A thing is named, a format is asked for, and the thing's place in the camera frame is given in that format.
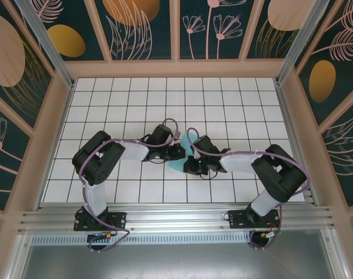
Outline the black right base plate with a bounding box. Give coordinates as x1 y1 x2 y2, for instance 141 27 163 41
228 209 281 230

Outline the grey metal panel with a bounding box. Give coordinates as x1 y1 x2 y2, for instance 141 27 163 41
19 244 348 279

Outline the slotted grey cable duct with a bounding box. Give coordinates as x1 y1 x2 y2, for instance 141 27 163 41
31 234 251 245

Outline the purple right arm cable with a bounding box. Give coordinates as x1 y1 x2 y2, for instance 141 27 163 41
186 127 312 251

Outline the aluminium frame post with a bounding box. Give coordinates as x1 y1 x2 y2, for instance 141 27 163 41
275 0 330 85
13 0 75 90

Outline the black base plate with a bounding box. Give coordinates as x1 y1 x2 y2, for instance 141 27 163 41
74 211 127 232
228 209 281 230

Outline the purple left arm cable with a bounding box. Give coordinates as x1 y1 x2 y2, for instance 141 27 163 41
77 117 180 253

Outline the black controller board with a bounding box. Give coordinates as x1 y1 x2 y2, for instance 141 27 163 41
87 232 118 242

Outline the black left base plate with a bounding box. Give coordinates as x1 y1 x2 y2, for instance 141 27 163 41
74 211 127 232

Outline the aluminium side rail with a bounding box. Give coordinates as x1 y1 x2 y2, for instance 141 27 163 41
275 83 315 206

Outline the aluminium mounting rail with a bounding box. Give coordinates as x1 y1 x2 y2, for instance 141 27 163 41
18 203 336 233

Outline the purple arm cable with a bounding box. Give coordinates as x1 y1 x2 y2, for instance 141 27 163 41
186 127 312 251
77 117 180 253

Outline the light blue paper sheet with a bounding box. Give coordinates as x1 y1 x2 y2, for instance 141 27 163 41
166 131 199 174

